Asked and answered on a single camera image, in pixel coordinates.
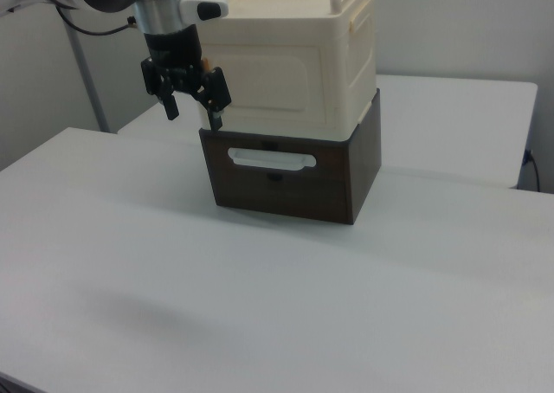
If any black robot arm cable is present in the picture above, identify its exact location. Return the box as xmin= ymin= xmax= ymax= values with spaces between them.
xmin=55 ymin=3 xmax=136 ymax=37

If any cream plastic cabinet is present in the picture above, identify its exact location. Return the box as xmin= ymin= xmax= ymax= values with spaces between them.
xmin=190 ymin=0 xmax=377 ymax=141

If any black cable at table edge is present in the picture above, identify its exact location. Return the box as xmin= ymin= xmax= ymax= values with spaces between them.
xmin=521 ymin=149 xmax=542 ymax=193

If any grey metal post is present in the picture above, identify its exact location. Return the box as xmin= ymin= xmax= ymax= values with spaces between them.
xmin=64 ymin=10 xmax=109 ymax=132

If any dark brown wooden drawer box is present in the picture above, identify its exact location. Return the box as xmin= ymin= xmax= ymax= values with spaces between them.
xmin=198 ymin=87 xmax=383 ymax=226

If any cream cabinet door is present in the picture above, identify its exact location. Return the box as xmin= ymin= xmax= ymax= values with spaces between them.
xmin=201 ymin=42 xmax=341 ymax=131

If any white drawer handle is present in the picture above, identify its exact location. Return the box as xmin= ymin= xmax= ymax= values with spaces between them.
xmin=227 ymin=146 xmax=317 ymax=172

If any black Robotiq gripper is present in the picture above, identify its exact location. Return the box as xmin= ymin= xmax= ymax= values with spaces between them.
xmin=140 ymin=23 xmax=233 ymax=132

